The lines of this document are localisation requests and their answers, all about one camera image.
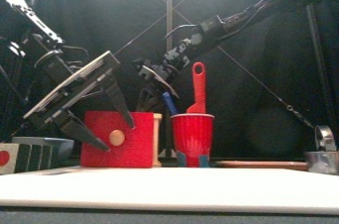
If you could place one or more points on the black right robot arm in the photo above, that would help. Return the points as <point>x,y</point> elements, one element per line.
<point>247,15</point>

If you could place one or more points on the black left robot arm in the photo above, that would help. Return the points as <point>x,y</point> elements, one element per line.
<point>26,13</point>

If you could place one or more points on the blue toy utensil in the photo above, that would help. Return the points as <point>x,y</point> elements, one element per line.
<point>169,104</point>

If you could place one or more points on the blue-grey bowl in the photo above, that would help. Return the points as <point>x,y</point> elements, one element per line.
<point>58,147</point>

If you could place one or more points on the red toy spatula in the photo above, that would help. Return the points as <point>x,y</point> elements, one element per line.
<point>198,86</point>

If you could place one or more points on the red and wooden toy box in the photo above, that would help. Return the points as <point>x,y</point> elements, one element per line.
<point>132,152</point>

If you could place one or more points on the red plastic cup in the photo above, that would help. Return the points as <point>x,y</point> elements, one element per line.
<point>192,135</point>

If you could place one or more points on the white cutting board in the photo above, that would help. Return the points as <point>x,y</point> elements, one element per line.
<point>176,188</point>

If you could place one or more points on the small metal cup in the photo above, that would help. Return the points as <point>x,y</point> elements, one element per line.
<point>321,162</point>

